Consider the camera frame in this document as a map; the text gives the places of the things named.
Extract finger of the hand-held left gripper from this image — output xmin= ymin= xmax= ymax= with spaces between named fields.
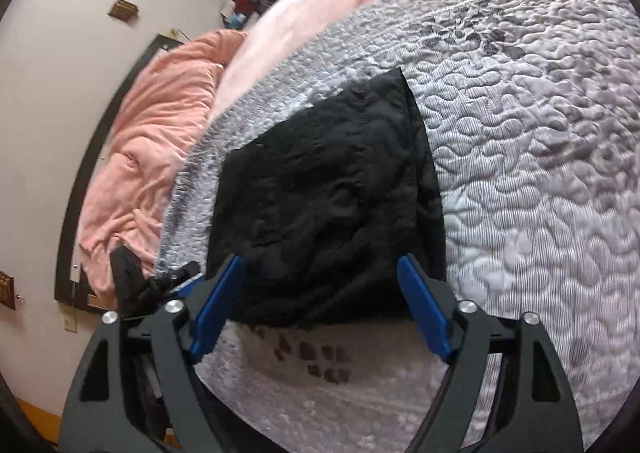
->
xmin=145 ymin=260 xmax=202 ymax=303

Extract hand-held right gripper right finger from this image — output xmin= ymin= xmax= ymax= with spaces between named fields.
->
xmin=396 ymin=254 xmax=585 ymax=453

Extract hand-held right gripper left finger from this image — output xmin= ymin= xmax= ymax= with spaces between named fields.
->
xmin=59 ymin=252 xmax=247 ymax=453

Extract black pants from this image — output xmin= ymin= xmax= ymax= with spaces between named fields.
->
xmin=204 ymin=65 xmax=448 ymax=332

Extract black headboard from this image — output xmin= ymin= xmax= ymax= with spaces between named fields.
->
xmin=53 ymin=32 xmax=189 ymax=318

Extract pink bunched comforter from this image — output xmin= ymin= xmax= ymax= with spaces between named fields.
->
xmin=74 ymin=28 xmax=252 ymax=295

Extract grey quilted bedspread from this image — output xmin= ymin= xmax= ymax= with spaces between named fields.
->
xmin=156 ymin=0 xmax=640 ymax=453

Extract bedside clutter pile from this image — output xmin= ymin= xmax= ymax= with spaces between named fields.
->
xmin=219 ymin=0 xmax=269 ymax=32

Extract pink flat blanket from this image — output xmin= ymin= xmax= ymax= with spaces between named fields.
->
xmin=206 ymin=0 xmax=582 ymax=120

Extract brown wall switch panel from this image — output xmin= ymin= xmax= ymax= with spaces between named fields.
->
xmin=0 ymin=270 xmax=17 ymax=310
xmin=108 ymin=0 xmax=139 ymax=23

